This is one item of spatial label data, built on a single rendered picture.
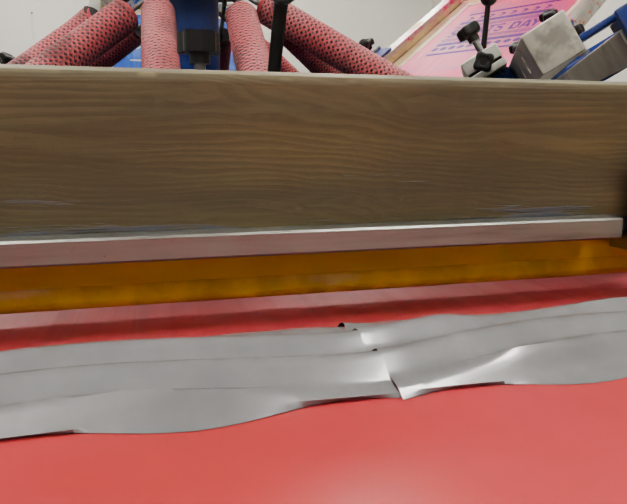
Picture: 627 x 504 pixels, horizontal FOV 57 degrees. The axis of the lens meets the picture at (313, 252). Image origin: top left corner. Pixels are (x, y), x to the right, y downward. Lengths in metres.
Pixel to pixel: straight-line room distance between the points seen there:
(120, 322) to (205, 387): 0.09
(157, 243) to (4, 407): 0.09
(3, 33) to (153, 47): 3.74
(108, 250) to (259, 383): 0.09
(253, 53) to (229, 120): 0.58
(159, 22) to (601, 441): 0.79
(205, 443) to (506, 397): 0.09
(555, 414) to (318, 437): 0.07
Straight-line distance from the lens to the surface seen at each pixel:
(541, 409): 0.19
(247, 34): 0.87
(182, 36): 0.55
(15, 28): 4.53
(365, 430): 0.16
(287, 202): 0.25
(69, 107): 0.25
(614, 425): 0.19
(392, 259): 0.28
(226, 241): 0.24
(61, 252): 0.24
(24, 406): 0.18
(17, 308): 0.27
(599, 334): 0.24
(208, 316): 0.26
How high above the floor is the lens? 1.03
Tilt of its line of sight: 11 degrees down
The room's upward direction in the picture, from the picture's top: straight up
